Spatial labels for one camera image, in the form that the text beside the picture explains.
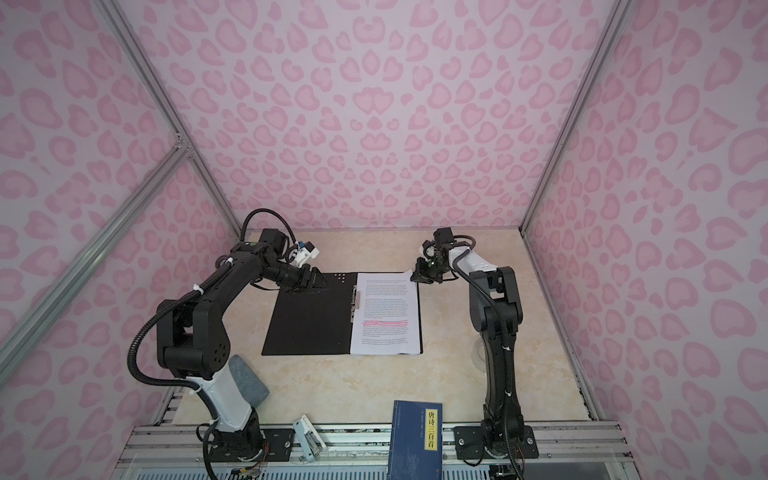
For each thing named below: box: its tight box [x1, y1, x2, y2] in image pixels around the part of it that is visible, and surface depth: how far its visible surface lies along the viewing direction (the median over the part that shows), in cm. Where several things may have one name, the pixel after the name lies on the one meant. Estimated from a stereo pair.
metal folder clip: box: [351, 285, 360, 312], surface depth 102 cm
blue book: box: [388, 400, 443, 480], surface depth 74 cm
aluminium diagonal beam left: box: [0, 139, 191, 386], surface depth 69 cm
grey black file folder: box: [262, 272, 423, 355], surface depth 96 cm
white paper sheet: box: [350, 269, 421, 355], surface depth 97 cm
